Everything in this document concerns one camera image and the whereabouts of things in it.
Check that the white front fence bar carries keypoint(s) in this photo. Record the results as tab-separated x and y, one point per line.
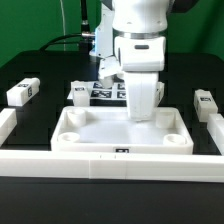
124	166

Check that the white left fence block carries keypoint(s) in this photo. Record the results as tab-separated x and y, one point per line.
8	121

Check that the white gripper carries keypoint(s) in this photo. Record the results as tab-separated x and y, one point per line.
138	62

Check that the white right fence block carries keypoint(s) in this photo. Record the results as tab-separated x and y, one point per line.
215	127

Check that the white desk top tray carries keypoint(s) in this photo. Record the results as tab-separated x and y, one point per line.
110	130

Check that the fiducial marker sheet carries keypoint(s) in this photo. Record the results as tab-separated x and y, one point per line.
97	91

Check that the white fence block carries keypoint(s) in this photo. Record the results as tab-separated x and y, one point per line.
215	127
8	121

